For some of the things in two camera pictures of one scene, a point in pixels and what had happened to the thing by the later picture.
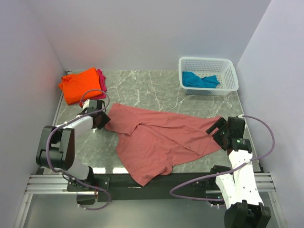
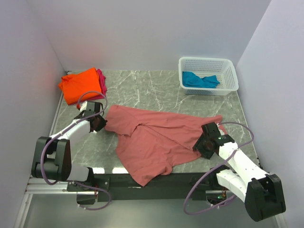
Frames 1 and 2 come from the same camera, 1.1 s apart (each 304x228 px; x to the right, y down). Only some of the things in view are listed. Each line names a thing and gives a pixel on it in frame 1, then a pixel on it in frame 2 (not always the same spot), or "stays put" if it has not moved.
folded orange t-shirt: [78, 87] stays put
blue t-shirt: [191, 79] stays put
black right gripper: [221, 124] to [198, 146]
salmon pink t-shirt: [148, 143] stays put
